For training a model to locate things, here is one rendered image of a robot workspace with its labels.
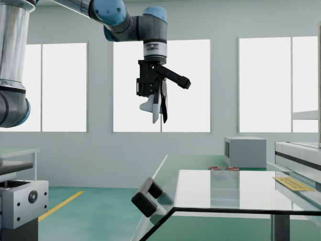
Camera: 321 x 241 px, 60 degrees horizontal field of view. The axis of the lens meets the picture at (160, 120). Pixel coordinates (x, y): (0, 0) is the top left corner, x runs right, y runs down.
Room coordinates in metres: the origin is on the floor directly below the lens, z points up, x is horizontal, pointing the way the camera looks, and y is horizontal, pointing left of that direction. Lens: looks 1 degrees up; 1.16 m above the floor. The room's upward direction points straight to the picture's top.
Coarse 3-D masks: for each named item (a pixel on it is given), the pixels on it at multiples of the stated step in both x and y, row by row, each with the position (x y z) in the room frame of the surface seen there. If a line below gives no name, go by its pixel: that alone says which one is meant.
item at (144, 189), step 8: (144, 184) 0.42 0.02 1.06; (152, 184) 0.46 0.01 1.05; (136, 192) 0.39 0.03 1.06; (144, 192) 0.38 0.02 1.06; (152, 192) 0.46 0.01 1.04; (160, 192) 0.46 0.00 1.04; (136, 200) 0.37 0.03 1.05; (144, 200) 0.37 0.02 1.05; (144, 208) 0.37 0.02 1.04; (152, 208) 0.37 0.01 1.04
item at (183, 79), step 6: (162, 66) 0.83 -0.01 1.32; (162, 72) 0.83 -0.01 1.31; (168, 72) 0.83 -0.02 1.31; (174, 72) 0.83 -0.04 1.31; (168, 78) 0.85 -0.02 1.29; (174, 78) 0.82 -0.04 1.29; (180, 78) 0.82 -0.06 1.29; (186, 78) 0.82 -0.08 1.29; (180, 84) 0.82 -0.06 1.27; (186, 84) 0.82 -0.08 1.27
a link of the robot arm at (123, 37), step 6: (132, 18) 0.84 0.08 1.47; (138, 18) 0.83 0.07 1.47; (132, 24) 0.82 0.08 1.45; (138, 24) 0.83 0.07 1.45; (108, 30) 0.84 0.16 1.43; (126, 30) 0.80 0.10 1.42; (132, 30) 0.83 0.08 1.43; (138, 30) 0.83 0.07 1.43; (108, 36) 0.85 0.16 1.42; (114, 36) 0.85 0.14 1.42; (120, 36) 0.83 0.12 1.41; (126, 36) 0.84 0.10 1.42; (132, 36) 0.85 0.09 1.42; (138, 36) 0.84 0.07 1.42
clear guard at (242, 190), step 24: (168, 192) 0.42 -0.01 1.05; (192, 192) 0.36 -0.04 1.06; (216, 192) 0.36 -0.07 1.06; (240, 192) 0.36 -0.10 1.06; (264, 192) 0.36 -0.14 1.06; (288, 192) 0.36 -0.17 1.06; (312, 192) 0.36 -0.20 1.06; (144, 216) 0.42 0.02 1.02; (168, 216) 0.30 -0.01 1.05; (144, 240) 0.30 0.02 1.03
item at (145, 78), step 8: (152, 56) 0.83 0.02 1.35; (144, 64) 0.85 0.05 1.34; (152, 64) 0.85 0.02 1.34; (160, 64) 0.88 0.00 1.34; (144, 72) 0.85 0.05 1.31; (152, 72) 0.85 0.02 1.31; (136, 80) 0.84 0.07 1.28; (144, 80) 0.83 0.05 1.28; (152, 80) 0.83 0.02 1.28; (160, 80) 0.82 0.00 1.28; (136, 88) 0.84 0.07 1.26; (144, 88) 0.84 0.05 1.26; (152, 88) 0.83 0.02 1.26; (144, 96) 0.84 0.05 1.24
